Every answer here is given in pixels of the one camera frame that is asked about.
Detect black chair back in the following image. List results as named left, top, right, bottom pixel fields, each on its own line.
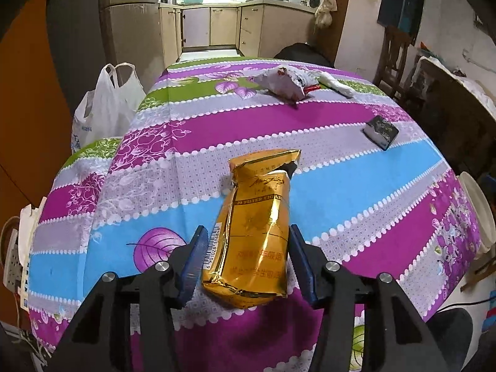
left=273, top=42, right=336, bottom=68

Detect black round stool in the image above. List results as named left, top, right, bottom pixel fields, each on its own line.
left=424, top=306, right=475, bottom=372

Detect striped floral tablecloth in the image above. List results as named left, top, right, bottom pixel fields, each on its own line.
left=28, top=56, right=481, bottom=372

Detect black cigarette box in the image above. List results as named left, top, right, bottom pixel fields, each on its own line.
left=362, top=115, right=400, bottom=151

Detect dark blue wall cloth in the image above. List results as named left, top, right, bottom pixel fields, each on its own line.
left=378, top=0, right=427, bottom=41

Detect orange wooden cabinet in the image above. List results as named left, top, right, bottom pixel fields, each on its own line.
left=0, top=0, right=78, bottom=210

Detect white plastic bag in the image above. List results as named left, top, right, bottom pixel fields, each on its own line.
left=71, top=63, right=147, bottom=155

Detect white power strip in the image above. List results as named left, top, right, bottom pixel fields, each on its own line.
left=3, top=228, right=20, bottom=288

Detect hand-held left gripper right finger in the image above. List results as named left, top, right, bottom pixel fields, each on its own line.
left=289, top=224, right=452, bottom=372

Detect side table with white cover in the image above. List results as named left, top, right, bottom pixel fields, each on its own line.
left=411, top=55, right=496, bottom=152

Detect beige refrigerator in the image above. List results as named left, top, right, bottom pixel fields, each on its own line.
left=99, top=0, right=165, bottom=72

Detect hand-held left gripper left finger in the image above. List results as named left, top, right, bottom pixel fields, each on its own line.
left=46, top=225, right=210, bottom=372

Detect beige hanging cloth bag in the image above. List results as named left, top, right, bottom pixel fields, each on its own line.
left=314, top=0, right=338, bottom=28

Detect white and red snack wrapper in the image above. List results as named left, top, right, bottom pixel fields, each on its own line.
left=253, top=65, right=322, bottom=104

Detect gold cigarette pack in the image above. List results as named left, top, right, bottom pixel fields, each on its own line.
left=201, top=149, right=302, bottom=311

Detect wooden chair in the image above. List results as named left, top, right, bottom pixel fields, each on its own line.
left=374, top=25, right=415, bottom=99

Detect beige kitchen cabinets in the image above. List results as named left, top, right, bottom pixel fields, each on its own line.
left=158, top=2, right=316, bottom=60

